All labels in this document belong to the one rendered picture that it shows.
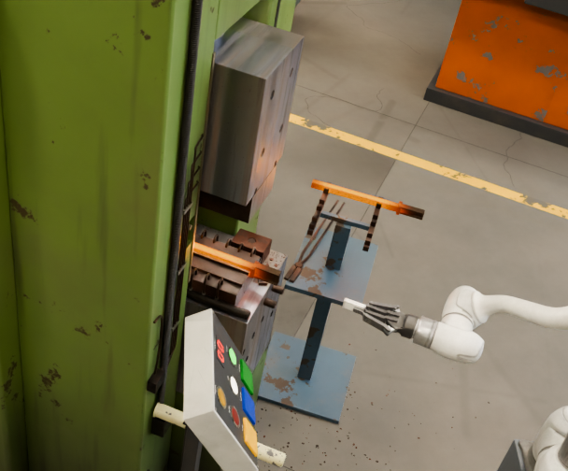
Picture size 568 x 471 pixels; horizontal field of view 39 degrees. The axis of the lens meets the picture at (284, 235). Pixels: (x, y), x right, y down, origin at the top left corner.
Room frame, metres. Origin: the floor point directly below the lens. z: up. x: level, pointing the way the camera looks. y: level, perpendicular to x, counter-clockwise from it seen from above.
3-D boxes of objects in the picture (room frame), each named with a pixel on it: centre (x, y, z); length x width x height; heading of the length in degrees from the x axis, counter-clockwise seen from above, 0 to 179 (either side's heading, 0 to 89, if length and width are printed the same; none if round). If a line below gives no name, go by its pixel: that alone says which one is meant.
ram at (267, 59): (2.01, 0.28, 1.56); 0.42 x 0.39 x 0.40; 77
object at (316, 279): (2.43, -0.22, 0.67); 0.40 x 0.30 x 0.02; 172
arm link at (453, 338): (1.80, -0.60, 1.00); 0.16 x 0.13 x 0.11; 77
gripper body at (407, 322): (1.83, -0.41, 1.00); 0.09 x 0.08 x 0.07; 77
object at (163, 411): (1.56, 0.08, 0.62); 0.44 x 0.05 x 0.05; 77
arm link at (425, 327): (1.81, -0.49, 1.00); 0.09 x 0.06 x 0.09; 167
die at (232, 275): (1.97, 0.29, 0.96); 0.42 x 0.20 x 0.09; 77
